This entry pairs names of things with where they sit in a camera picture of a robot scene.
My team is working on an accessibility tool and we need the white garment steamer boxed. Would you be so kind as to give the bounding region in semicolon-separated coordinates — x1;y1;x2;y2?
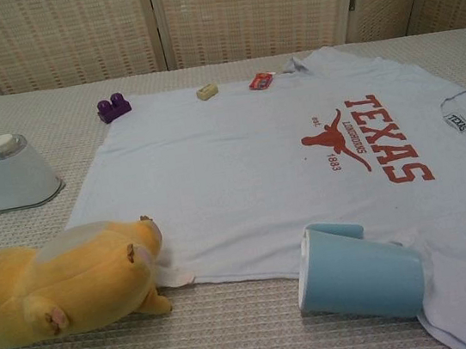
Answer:
0;126;70;212

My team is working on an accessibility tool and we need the light grey Texas t-shirt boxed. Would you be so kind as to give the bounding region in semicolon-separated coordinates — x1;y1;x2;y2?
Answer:
46;29;466;349

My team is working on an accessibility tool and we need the cream rectangular eraser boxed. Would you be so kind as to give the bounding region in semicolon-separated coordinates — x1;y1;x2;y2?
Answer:
194;81;221;101

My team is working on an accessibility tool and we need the small red packet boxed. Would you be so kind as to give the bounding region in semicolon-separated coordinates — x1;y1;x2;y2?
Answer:
247;70;279;93

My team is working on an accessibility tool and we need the purple toy building block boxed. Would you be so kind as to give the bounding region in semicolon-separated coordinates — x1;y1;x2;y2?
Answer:
95;91;135;127

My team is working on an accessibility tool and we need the light blue ceramic pitcher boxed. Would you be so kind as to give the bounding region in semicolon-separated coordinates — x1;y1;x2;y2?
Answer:
287;208;432;334

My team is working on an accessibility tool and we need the woven folding screen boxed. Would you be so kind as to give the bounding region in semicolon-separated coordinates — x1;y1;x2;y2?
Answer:
0;0;466;97

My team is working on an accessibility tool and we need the yellow plush hamster toy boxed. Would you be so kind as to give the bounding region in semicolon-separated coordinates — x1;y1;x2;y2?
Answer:
0;211;177;347

